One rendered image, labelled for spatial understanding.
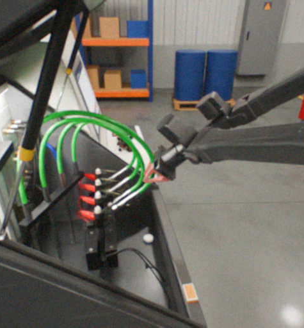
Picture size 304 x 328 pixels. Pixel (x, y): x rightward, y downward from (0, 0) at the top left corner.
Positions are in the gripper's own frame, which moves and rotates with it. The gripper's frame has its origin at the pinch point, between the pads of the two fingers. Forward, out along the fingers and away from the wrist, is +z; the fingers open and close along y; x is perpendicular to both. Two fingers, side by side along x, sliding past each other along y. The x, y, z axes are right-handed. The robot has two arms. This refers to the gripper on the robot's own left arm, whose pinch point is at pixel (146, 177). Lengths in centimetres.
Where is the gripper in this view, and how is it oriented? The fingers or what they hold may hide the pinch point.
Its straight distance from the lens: 81.9
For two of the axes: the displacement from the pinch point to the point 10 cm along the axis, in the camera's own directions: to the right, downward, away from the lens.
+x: 7.3, 5.5, 4.1
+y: -0.7, 6.6, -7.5
